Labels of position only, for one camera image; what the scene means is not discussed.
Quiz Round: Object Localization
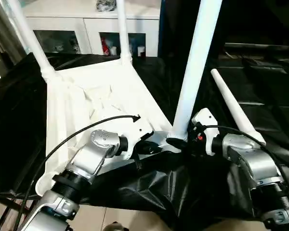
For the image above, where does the white plastic table leg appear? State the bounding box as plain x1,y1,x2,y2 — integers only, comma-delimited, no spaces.
115,0,133,65
210,68,267,146
166,0,223,143
4,0,56,78

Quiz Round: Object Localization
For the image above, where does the white plastic table top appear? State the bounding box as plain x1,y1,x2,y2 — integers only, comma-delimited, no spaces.
35,57,186,197

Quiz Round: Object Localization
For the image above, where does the black mat cloth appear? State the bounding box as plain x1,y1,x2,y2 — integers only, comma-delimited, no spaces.
0,50,289,229

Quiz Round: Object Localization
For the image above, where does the grey metal bar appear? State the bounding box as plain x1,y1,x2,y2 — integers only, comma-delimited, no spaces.
224,42,289,52

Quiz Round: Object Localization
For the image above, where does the white glass-door cabinet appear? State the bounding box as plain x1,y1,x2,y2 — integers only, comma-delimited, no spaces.
23,0,163,58

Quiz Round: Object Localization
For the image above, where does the grey bundle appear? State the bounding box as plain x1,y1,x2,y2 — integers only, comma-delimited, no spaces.
95,0,118,12

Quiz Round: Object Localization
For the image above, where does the grey curtain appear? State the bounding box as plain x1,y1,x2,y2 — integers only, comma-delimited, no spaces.
0,0,31,81

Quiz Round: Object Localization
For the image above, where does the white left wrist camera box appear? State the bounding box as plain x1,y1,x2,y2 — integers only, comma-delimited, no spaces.
121,115,155,161

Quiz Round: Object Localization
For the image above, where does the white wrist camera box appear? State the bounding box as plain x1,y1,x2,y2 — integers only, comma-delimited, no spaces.
121,115,155,161
190,107,220,156

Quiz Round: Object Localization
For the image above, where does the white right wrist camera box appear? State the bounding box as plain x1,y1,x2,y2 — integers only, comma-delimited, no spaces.
190,107,220,156

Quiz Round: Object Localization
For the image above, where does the black folding table frame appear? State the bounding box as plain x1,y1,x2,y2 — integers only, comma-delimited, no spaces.
0,192,37,231

